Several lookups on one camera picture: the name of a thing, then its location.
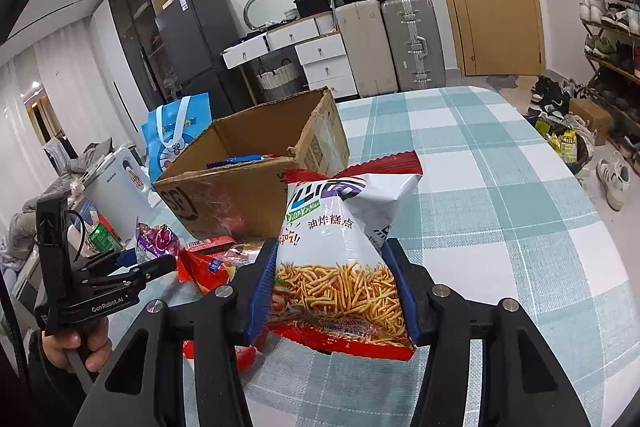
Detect red snack packet blue label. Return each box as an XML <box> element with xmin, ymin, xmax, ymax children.
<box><xmin>177</xmin><ymin>237</ymin><xmax>266</xmax><ymax>295</ymax></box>

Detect beige suitcase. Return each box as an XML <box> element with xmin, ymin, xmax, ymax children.
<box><xmin>334</xmin><ymin>0</ymin><xmax>401</xmax><ymax>98</ymax></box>

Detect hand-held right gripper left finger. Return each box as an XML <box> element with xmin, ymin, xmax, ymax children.
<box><xmin>75</xmin><ymin>237</ymin><xmax>280</xmax><ymax>427</ymax></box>

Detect person's left hand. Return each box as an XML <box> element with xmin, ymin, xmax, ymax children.
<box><xmin>41</xmin><ymin>321</ymin><xmax>111</xmax><ymax>373</ymax></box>

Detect blue cartoon tote bag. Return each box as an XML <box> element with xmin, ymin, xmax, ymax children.
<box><xmin>140</xmin><ymin>93</ymin><xmax>211</xmax><ymax>172</ymax></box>

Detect woven basket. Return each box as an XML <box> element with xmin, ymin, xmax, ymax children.
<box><xmin>256</xmin><ymin>59</ymin><xmax>301</xmax><ymax>104</ymax></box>

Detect green can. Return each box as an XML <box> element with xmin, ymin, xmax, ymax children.
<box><xmin>86</xmin><ymin>221</ymin><xmax>123</xmax><ymax>258</ymax></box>

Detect wooden shoe rack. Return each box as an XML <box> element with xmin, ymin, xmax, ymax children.
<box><xmin>567</xmin><ymin>0</ymin><xmax>640</xmax><ymax>162</ymax></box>

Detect black waste bin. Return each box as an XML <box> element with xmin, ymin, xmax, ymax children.
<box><xmin>535</xmin><ymin>117</ymin><xmax>591</xmax><ymax>178</ymax></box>

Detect oval mirror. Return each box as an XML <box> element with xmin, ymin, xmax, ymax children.
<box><xmin>243</xmin><ymin>0</ymin><xmax>301</xmax><ymax>30</ymax></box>

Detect white drawer dresser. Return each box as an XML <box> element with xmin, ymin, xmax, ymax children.
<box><xmin>221</xmin><ymin>13</ymin><xmax>358</xmax><ymax>100</ymax></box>

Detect black storage bin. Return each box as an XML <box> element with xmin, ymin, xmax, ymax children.
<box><xmin>292</xmin><ymin>0</ymin><xmax>333</xmax><ymax>18</ymax></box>

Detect pile of shoes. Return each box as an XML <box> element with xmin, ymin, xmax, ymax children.
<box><xmin>527</xmin><ymin>76</ymin><xmax>596</xmax><ymax>128</ymax></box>

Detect purple snack packet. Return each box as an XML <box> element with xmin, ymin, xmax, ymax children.
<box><xmin>135</xmin><ymin>222</ymin><xmax>179</xmax><ymax>268</ymax></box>

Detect grey refrigerator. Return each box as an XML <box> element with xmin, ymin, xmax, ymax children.
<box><xmin>154</xmin><ymin>0</ymin><xmax>253</xmax><ymax>108</ymax></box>

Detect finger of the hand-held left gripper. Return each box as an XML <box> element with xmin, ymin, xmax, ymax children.
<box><xmin>100</xmin><ymin>254</ymin><xmax>178</xmax><ymax>290</ymax></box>
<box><xmin>72</xmin><ymin>248</ymin><xmax>140</xmax><ymax>275</ymax></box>

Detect white curtain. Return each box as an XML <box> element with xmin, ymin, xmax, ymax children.
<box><xmin>0</xmin><ymin>32</ymin><xmax>126</xmax><ymax>233</ymax></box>

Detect silver suitcase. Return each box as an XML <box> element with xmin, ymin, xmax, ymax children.
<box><xmin>381</xmin><ymin>0</ymin><xmax>447</xmax><ymax>92</ymax></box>

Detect grey clothes pile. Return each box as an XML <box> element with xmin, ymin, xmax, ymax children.
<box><xmin>50</xmin><ymin>139</ymin><xmax>116</xmax><ymax>188</ymax></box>

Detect white sneaker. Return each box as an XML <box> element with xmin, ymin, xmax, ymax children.
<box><xmin>596</xmin><ymin>152</ymin><xmax>632</xmax><ymax>212</ymax></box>

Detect small cardboard box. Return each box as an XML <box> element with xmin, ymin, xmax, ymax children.
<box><xmin>569</xmin><ymin>98</ymin><xmax>613</xmax><ymax>132</ymax></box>

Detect dark glass cabinet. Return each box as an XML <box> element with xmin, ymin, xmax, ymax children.
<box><xmin>107</xmin><ymin>0</ymin><xmax>183</xmax><ymax>108</ymax></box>

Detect checked tablecloth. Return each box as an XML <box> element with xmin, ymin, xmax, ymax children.
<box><xmin>100</xmin><ymin>86</ymin><xmax>636</xmax><ymax>427</ymax></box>

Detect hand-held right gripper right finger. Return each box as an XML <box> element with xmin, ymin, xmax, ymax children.
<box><xmin>382</xmin><ymin>237</ymin><xmax>576</xmax><ymax>427</ymax></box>

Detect black cable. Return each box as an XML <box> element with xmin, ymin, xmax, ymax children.
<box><xmin>67</xmin><ymin>209</ymin><xmax>88</xmax><ymax>258</ymax></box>

